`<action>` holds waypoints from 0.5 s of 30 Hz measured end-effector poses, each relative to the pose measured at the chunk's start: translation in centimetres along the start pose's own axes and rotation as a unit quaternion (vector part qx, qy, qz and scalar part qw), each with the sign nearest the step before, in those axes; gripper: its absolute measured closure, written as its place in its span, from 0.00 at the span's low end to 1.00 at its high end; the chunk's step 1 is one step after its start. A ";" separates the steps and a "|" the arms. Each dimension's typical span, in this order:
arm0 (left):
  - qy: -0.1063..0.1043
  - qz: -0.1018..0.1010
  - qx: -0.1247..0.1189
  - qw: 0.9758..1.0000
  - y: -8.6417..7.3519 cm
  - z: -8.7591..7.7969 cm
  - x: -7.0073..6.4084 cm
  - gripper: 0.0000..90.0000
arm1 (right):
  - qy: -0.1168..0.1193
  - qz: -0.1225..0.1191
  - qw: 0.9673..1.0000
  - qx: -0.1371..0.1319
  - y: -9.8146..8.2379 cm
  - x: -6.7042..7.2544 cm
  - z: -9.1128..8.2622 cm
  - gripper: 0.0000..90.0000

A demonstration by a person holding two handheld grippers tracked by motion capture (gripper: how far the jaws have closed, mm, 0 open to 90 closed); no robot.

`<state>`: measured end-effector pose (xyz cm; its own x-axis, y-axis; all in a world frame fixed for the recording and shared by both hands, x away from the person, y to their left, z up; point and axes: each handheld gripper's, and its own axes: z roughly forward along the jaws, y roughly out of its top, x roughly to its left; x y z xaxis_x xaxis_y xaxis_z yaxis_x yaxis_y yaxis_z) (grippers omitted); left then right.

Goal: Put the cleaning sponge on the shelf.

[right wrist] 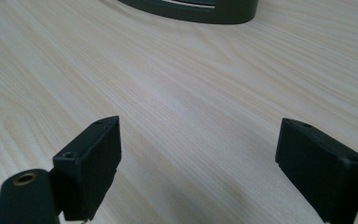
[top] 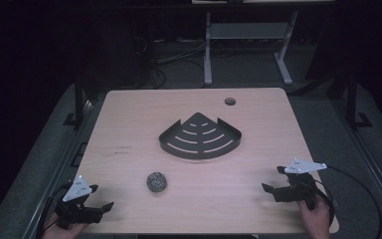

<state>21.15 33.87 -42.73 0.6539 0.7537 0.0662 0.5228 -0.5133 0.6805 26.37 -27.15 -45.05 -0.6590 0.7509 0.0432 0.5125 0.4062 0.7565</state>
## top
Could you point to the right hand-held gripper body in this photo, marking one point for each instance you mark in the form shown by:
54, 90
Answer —
298, 187

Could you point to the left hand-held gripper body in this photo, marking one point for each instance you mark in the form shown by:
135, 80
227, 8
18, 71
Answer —
76, 212

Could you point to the steel wool scouring ball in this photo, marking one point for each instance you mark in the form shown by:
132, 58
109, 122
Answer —
156, 182

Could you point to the black metal corner shelf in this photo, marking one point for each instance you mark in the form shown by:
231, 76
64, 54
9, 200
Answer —
200, 141

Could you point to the person's left hand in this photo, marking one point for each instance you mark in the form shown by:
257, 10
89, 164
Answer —
61, 231

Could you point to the person's right hand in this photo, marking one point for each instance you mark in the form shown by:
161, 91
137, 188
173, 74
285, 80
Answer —
315, 220

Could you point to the aluminium frame rail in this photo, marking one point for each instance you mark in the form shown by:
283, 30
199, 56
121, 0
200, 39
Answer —
63, 166
368, 156

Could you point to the black metal post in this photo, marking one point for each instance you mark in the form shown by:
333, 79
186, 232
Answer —
352, 99
78, 103

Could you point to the grey metal table frame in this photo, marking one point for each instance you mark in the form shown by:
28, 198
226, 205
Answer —
245, 31

